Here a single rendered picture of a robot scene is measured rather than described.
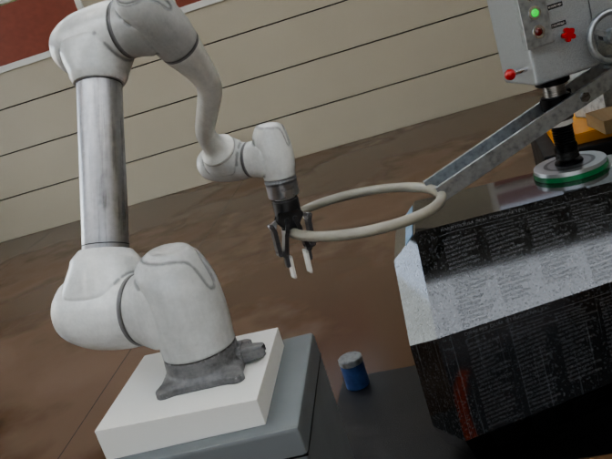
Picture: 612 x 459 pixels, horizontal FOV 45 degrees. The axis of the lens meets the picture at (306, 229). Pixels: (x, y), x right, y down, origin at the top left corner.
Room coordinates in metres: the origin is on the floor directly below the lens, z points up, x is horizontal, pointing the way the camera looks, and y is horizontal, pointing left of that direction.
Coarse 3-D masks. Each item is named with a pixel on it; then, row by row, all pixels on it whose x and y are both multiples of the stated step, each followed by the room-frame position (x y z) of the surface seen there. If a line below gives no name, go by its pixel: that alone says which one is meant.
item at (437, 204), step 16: (352, 192) 2.31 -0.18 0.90; (368, 192) 2.30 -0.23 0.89; (384, 192) 2.28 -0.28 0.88; (432, 192) 2.11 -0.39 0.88; (304, 208) 2.24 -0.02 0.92; (320, 208) 2.28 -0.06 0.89; (432, 208) 1.91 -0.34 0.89; (384, 224) 1.85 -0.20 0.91; (400, 224) 1.85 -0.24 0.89; (304, 240) 1.94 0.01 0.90; (320, 240) 1.90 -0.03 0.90; (336, 240) 1.88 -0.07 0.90
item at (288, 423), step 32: (288, 352) 1.50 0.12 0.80; (320, 352) 1.58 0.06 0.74; (288, 384) 1.35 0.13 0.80; (320, 384) 1.46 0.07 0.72; (288, 416) 1.23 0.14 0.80; (320, 416) 1.37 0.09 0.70; (160, 448) 1.26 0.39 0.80; (192, 448) 1.23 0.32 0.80; (224, 448) 1.21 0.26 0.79; (256, 448) 1.20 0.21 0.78; (288, 448) 1.19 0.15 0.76; (320, 448) 1.28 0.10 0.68
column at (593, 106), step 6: (582, 72) 2.78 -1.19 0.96; (570, 78) 2.85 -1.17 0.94; (600, 96) 2.71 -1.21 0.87; (606, 96) 2.70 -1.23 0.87; (594, 102) 2.75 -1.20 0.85; (600, 102) 2.71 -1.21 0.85; (606, 102) 2.69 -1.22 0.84; (582, 108) 2.82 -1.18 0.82; (588, 108) 2.79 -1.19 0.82; (594, 108) 2.75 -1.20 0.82; (600, 108) 2.72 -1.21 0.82; (576, 114) 2.86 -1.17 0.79; (582, 114) 2.83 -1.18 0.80
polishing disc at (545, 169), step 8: (584, 152) 2.19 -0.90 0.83; (592, 152) 2.16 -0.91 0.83; (600, 152) 2.14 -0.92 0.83; (552, 160) 2.21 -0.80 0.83; (584, 160) 2.11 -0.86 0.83; (592, 160) 2.08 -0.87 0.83; (600, 160) 2.06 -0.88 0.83; (536, 168) 2.18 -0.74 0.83; (544, 168) 2.15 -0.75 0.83; (552, 168) 2.13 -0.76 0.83; (560, 168) 2.10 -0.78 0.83; (568, 168) 2.08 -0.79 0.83; (576, 168) 2.05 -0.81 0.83; (584, 168) 2.03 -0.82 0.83; (592, 168) 2.04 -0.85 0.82; (536, 176) 2.14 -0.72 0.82; (544, 176) 2.10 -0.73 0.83; (552, 176) 2.07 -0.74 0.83; (560, 176) 2.06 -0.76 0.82; (568, 176) 2.04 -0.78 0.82
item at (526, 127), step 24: (600, 72) 2.20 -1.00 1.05; (576, 96) 2.08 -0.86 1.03; (528, 120) 2.18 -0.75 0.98; (552, 120) 2.07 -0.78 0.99; (480, 144) 2.17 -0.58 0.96; (504, 144) 2.06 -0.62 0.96; (528, 144) 2.07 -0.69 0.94; (456, 168) 2.16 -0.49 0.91; (480, 168) 2.06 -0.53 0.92; (456, 192) 2.05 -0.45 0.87
